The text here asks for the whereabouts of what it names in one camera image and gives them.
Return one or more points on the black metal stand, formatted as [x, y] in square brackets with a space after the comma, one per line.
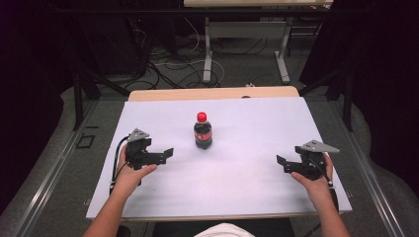
[78, 98]
[347, 98]

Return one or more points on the white desk with metal legs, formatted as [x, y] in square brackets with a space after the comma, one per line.
[247, 29]

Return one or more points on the person's white shirt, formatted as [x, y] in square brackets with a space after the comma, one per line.
[224, 231]

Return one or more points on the aluminium floor rail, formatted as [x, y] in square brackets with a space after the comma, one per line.
[49, 171]
[369, 177]

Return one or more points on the white power strip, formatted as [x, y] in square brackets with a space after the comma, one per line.
[250, 85]

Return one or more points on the cola bottle with red label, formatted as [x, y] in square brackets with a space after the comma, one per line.
[203, 136]

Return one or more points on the person's right hand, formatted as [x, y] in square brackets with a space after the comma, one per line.
[316, 192]

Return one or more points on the person's dark trousers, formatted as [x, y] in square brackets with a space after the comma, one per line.
[273, 228]

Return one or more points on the white table cover sheet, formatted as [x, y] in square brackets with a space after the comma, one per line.
[237, 184]

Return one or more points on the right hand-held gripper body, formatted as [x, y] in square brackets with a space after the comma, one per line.
[311, 164]

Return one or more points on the black computer case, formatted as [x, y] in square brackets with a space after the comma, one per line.
[108, 46]

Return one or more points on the black horizontal bar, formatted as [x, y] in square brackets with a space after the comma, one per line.
[131, 11]

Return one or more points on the red bottle cap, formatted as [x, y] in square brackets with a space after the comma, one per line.
[201, 117]

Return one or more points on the light wooden table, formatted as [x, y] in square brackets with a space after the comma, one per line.
[184, 94]

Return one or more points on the person's left hand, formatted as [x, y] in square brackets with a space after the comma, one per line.
[130, 179]

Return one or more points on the dark curtain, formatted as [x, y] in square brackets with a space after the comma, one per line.
[388, 82]
[29, 98]

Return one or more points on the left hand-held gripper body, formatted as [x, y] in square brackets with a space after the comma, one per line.
[140, 154]

